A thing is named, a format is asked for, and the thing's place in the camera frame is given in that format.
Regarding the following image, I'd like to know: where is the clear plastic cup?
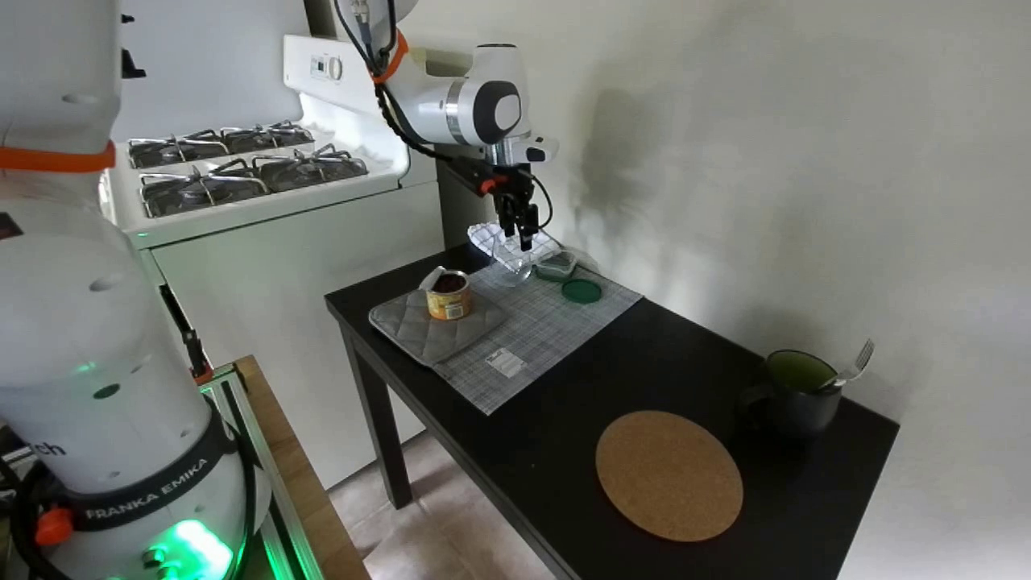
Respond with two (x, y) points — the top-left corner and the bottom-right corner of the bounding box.
(468, 220), (537, 287)

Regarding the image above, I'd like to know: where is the white mug with spoon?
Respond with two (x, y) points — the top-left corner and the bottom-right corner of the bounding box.
(417, 266), (475, 324)

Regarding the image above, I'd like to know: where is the green round lid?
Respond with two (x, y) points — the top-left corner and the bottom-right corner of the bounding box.
(557, 275), (605, 305)

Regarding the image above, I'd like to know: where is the black table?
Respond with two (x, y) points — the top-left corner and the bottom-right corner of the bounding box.
(321, 243), (903, 580)

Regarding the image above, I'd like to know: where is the white gas stove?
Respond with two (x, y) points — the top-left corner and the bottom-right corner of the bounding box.
(100, 30), (446, 492)

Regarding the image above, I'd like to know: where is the dark green mug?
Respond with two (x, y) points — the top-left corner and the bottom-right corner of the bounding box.
(736, 343), (848, 437)

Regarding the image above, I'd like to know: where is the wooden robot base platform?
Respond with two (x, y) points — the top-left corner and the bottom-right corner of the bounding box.
(201, 354), (372, 580)

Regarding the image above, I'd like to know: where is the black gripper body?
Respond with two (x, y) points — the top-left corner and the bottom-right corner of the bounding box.
(487, 149), (548, 215)

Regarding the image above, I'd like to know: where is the round cork trivet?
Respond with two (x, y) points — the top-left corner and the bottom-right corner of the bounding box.
(592, 405), (748, 545)

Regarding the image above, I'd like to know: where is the grey woven placemat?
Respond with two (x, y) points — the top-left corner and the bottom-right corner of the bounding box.
(367, 252), (643, 419)

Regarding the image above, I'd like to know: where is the grey quilted pot holder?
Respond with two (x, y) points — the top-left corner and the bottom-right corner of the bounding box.
(367, 282), (514, 369)

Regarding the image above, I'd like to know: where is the black stove burner grate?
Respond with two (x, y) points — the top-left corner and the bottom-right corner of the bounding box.
(236, 146), (370, 195)
(124, 132), (213, 171)
(139, 171), (244, 220)
(206, 118), (315, 158)

